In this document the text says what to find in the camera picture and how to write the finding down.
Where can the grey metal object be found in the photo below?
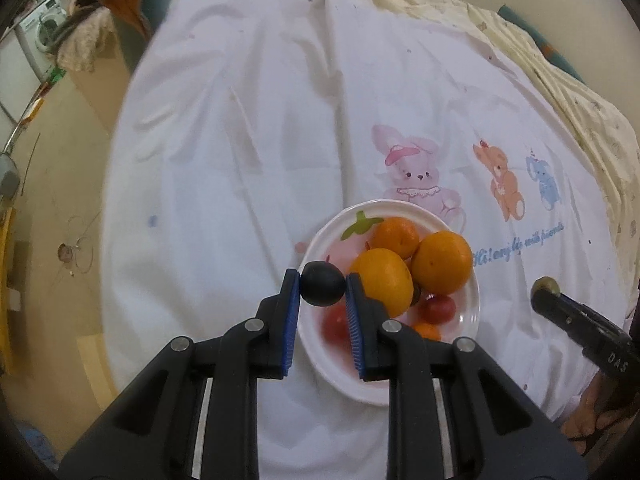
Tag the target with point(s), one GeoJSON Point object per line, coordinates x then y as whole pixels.
{"type": "Point", "coordinates": [7, 175]}

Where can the person's foot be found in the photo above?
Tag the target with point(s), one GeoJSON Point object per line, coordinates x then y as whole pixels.
{"type": "Point", "coordinates": [595, 400]}

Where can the small red cherry tomato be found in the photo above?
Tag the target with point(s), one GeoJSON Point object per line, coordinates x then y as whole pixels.
{"type": "Point", "coordinates": [437, 308]}

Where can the small orange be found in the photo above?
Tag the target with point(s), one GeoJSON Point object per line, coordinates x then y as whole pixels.
{"type": "Point", "coordinates": [427, 331]}

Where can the metal pole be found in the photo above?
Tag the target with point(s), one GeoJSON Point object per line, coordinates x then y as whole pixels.
{"type": "Point", "coordinates": [20, 125]}

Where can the white cartoon print sheet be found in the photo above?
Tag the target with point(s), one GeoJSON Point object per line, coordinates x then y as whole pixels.
{"type": "Point", "coordinates": [225, 160]}

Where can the round floor drain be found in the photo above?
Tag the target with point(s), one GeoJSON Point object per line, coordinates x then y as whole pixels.
{"type": "Point", "coordinates": [65, 253]}

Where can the pink strawberry print plate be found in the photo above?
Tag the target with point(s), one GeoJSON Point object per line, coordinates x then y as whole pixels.
{"type": "Point", "coordinates": [465, 310]}

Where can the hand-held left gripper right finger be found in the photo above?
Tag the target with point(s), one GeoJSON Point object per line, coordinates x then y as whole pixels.
{"type": "Point", "coordinates": [354, 325]}

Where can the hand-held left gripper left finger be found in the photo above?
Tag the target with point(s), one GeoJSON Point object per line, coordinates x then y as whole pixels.
{"type": "Point", "coordinates": [291, 320]}

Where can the yellow object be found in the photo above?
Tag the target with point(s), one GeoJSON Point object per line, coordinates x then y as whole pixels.
{"type": "Point", "coordinates": [5, 285]}

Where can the teal cloth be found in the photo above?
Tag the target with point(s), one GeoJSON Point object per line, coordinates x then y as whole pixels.
{"type": "Point", "coordinates": [530, 30]}

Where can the blue cloth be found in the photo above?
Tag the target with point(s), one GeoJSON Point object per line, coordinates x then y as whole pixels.
{"type": "Point", "coordinates": [37, 445]}

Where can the large light orange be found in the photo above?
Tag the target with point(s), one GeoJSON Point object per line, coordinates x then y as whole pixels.
{"type": "Point", "coordinates": [382, 280]}

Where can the white washing machine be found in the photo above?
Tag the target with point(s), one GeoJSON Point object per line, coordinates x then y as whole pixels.
{"type": "Point", "coordinates": [45, 32]}

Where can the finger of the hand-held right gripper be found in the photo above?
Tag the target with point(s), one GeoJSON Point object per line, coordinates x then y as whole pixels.
{"type": "Point", "coordinates": [570, 317]}

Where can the green object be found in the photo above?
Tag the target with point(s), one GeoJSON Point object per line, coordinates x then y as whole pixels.
{"type": "Point", "coordinates": [56, 76]}

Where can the beige knitted cloth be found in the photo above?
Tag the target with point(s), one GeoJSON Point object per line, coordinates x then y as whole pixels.
{"type": "Point", "coordinates": [85, 40]}

